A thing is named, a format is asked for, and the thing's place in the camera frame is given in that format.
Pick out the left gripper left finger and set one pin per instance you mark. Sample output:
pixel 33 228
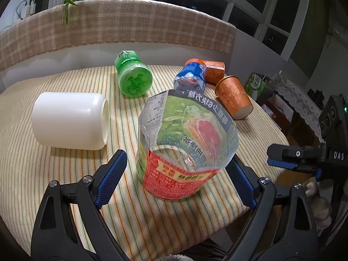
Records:
pixel 55 235

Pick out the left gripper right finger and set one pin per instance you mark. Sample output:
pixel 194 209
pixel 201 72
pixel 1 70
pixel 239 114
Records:
pixel 294 237

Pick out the cut grapefruit label bottle cup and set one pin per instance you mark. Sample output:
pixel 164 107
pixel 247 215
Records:
pixel 184 139

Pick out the white plastic cup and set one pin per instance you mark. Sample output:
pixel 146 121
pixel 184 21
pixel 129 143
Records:
pixel 71 120

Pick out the orange paper cup front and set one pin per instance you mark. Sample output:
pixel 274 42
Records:
pixel 233 96

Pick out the orange paper cup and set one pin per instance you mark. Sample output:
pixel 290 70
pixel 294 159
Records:
pixel 215 70
pixel 233 96

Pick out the orange paper cup back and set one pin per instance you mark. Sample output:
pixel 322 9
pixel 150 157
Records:
pixel 215 70

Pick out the blue cut bottle cup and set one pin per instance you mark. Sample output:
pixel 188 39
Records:
pixel 191 77

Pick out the green cut bottle cup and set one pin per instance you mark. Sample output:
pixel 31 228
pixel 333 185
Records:
pixel 133 76

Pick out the white lace cloth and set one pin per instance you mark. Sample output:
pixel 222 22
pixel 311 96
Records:
pixel 300 101

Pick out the red cardboard box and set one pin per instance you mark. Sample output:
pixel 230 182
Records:
pixel 279 111

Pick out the green white shopping bag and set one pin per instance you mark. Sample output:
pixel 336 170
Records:
pixel 259 86

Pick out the striped yellow table cloth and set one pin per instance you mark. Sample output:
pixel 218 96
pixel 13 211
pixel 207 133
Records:
pixel 146 228

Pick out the plaid beige towel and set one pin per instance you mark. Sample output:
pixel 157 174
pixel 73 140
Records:
pixel 92 22

